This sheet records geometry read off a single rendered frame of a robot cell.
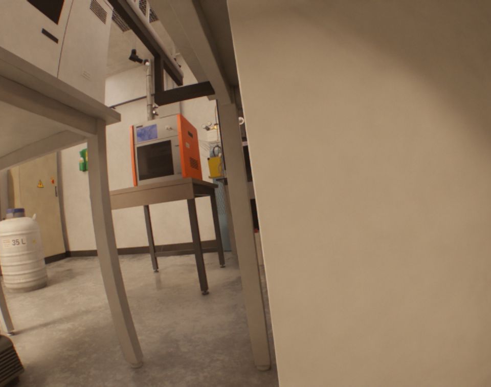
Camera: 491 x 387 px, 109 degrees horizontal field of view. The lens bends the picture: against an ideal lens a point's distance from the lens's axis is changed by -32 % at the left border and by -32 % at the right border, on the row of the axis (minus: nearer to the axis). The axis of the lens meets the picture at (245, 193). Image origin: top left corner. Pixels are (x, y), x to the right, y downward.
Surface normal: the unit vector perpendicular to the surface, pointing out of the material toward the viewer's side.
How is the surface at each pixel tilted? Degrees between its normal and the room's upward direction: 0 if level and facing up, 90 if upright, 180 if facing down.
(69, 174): 90
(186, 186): 90
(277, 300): 90
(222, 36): 180
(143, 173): 90
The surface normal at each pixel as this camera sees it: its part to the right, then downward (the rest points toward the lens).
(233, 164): -0.08, -0.02
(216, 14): 0.14, 0.99
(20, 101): 0.99, -0.14
